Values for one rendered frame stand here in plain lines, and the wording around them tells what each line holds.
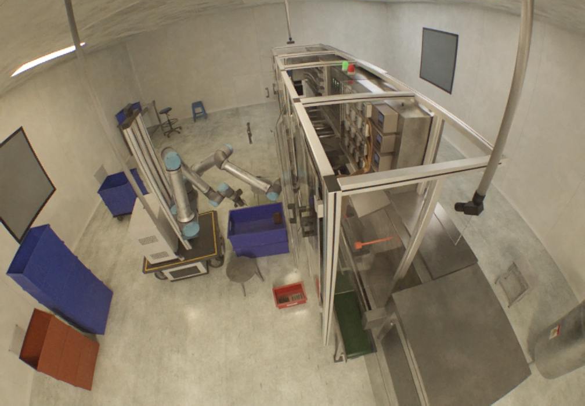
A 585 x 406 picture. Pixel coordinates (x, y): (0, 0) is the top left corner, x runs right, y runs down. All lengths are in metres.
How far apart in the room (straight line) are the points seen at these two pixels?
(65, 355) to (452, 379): 2.99
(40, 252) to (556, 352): 4.47
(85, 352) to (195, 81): 6.34
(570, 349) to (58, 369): 4.27
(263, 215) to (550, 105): 3.96
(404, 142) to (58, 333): 3.26
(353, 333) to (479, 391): 0.82
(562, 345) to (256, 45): 7.42
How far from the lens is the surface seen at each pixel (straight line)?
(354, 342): 1.55
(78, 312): 2.97
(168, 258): 2.67
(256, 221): 2.81
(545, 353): 2.68
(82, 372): 3.11
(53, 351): 2.85
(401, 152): 1.47
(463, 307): 1.33
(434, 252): 1.40
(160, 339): 2.75
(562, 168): 3.77
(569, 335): 2.48
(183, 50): 6.92
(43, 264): 2.70
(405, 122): 1.38
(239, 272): 2.41
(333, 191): 0.69
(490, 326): 1.37
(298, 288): 2.48
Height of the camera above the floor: 2.23
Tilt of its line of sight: 39 degrees down
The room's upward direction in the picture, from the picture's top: 7 degrees counter-clockwise
